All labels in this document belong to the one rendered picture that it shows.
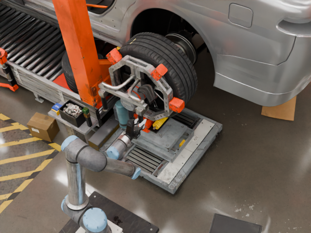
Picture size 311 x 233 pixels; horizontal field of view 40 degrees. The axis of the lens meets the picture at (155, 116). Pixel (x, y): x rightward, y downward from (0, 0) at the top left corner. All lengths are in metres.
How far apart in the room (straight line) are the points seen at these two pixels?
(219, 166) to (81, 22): 1.69
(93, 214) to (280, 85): 1.53
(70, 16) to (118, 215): 1.46
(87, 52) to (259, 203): 1.82
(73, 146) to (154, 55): 0.94
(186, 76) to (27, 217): 1.76
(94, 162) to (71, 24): 1.09
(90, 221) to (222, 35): 1.52
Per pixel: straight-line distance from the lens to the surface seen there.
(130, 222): 3.22
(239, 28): 2.93
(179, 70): 3.07
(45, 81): 4.19
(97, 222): 2.87
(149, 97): 2.97
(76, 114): 3.56
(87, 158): 2.45
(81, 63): 3.32
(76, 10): 3.07
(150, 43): 3.12
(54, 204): 3.78
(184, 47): 3.46
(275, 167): 3.87
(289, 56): 2.92
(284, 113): 4.27
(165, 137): 3.72
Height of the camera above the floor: 3.14
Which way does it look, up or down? 49 degrees down
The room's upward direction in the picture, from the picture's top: 6 degrees counter-clockwise
